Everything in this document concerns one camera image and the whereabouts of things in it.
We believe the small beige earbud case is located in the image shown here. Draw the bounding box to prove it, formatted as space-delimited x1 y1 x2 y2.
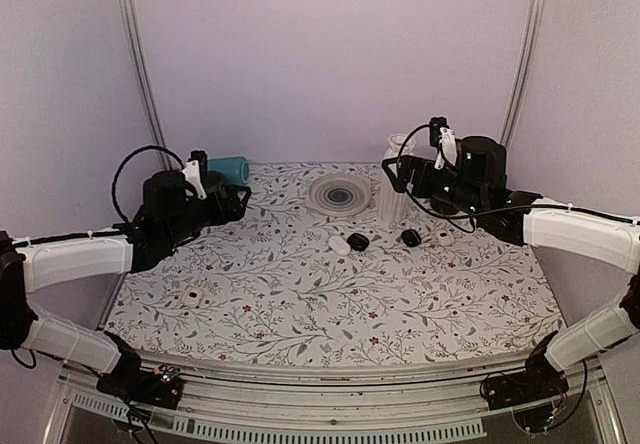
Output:
434 229 455 247

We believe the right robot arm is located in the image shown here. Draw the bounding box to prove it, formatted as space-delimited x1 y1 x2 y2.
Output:
382 129 639 410

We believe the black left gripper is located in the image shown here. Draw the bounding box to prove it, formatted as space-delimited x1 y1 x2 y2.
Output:
164 183 251 247

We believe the white oval earbud case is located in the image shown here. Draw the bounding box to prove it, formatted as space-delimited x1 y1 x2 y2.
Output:
328 236 351 256

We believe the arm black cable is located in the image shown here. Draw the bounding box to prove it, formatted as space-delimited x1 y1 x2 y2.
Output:
394 122 640 235
112 144 184 225

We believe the teal cylindrical speaker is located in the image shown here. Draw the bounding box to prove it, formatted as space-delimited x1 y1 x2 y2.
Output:
207 156 250 186

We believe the floral patterned table mat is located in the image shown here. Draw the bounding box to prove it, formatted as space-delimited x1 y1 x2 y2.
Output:
105 164 564 368

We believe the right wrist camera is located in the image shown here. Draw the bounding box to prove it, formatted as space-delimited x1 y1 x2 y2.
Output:
429 117 458 170

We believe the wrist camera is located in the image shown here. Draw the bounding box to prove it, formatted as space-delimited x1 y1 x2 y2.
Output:
182 150 208 200
429 117 458 170

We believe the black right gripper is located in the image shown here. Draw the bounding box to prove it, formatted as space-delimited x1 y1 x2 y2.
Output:
384 153 487 218

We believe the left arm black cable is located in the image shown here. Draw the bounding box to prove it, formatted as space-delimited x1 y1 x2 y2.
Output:
112 144 184 225

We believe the front aluminium rail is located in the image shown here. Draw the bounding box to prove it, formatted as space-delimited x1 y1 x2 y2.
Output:
44 352 627 443

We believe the small black earbud case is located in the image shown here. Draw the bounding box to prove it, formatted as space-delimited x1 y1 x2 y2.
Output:
400 229 422 248

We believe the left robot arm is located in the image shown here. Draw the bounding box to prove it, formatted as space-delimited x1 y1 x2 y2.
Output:
1 162 251 410

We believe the aluminium frame post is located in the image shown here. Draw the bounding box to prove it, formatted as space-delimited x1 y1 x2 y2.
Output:
118 0 166 146
500 0 545 149

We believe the black glossy earbud case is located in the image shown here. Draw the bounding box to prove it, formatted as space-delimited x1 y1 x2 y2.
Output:
346 233 370 252

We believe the beige earbud charging case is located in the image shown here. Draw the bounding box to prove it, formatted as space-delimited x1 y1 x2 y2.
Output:
182 288 204 309

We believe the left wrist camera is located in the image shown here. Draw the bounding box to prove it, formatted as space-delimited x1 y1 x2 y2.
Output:
182 150 208 200

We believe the white ribbed vase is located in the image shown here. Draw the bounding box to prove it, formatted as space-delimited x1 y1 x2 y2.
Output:
379 133 419 220

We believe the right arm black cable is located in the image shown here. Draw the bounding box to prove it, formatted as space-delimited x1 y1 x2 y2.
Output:
394 122 640 235

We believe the left aluminium frame post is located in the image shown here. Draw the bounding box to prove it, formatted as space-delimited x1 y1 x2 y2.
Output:
118 0 166 146

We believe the spiral patterned plate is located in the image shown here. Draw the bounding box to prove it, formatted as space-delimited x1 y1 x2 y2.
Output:
305 173 372 217

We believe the right aluminium frame post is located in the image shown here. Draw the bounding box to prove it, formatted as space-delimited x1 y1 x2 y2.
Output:
500 0 545 149

